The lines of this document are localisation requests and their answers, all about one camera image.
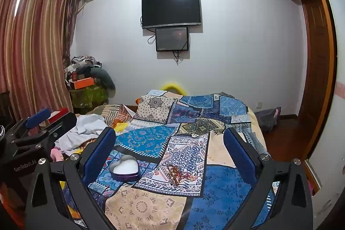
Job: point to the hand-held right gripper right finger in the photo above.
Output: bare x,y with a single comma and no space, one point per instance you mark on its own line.
240,154

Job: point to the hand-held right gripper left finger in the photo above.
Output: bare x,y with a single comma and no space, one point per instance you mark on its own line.
99,154

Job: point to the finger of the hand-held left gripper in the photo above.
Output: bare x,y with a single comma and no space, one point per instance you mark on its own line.
37,116
63,122

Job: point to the purple heart-shaped tin box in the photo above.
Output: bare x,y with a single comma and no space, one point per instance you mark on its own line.
125,168

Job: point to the gold jewelry piece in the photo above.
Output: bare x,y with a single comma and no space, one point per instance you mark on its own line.
188,177

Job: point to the red box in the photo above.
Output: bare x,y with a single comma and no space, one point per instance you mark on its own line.
59,112

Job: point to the white cloth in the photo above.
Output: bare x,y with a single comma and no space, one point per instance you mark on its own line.
86,127

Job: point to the pink cloth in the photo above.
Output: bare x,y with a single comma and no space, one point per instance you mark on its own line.
56,154

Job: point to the green patterned cloth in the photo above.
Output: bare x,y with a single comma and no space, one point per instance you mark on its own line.
89,96

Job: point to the person's orange garment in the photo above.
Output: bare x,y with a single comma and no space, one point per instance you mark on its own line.
9,205

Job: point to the striped beige bedsheet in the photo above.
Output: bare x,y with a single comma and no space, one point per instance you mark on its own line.
116,114

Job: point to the orange box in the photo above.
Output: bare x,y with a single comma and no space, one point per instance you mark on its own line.
85,83

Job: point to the grey floor cushion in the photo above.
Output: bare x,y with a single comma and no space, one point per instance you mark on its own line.
266,116

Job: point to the blue patchwork blanket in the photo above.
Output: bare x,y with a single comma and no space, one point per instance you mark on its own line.
188,138

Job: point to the dark grey-green garment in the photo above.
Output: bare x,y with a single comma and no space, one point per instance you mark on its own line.
103,79

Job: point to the pile of clothes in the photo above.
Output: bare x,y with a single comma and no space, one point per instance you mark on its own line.
80,63

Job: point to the striped red curtain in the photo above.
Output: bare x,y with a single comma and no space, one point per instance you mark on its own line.
35,44

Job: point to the white sliding door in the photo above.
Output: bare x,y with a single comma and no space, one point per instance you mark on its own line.
339,125

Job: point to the brown wooden door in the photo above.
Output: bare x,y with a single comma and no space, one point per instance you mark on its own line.
318,57

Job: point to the white wall socket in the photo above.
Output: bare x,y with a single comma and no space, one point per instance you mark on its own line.
259,104

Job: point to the small black wall monitor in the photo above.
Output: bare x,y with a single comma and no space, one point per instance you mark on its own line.
172,38

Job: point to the large black wall television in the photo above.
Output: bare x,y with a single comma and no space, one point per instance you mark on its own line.
171,10

